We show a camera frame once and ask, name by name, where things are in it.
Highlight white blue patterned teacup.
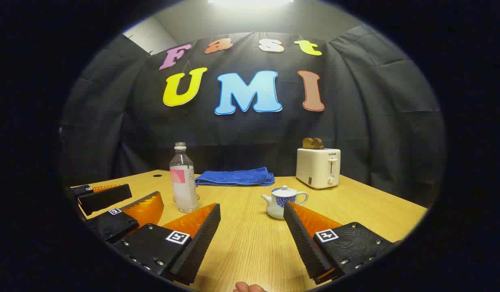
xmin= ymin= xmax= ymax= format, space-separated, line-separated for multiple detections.
xmin=261 ymin=191 xmax=309 ymax=220

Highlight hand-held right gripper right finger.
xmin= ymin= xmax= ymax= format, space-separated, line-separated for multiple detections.
xmin=283 ymin=202 xmax=397 ymax=283

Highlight clear plastic water bottle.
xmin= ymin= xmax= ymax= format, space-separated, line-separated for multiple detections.
xmin=169 ymin=142 xmax=200 ymax=214

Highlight brown toast slices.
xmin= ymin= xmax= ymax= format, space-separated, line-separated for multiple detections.
xmin=302 ymin=137 xmax=325 ymax=150

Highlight cream white toaster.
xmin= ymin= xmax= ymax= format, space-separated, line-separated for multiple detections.
xmin=295 ymin=148 xmax=341 ymax=190

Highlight black backdrop cloth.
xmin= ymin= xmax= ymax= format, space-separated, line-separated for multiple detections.
xmin=59 ymin=25 xmax=447 ymax=209

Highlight blue folded towel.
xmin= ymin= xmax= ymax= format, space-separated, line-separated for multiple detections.
xmin=194 ymin=167 xmax=275 ymax=187

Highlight ceiling light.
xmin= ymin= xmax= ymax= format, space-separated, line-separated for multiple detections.
xmin=207 ymin=0 xmax=295 ymax=8

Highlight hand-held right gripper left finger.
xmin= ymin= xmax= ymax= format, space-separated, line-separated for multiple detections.
xmin=112 ymin=203 xmax=221 ymax=286

